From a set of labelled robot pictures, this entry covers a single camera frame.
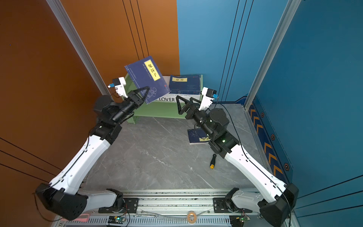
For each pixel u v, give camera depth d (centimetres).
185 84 84
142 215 71
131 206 74
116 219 71
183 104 54
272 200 38
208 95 52
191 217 71
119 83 56
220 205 72
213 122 44
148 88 61
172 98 83
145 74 62
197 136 101
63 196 37
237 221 70
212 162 87
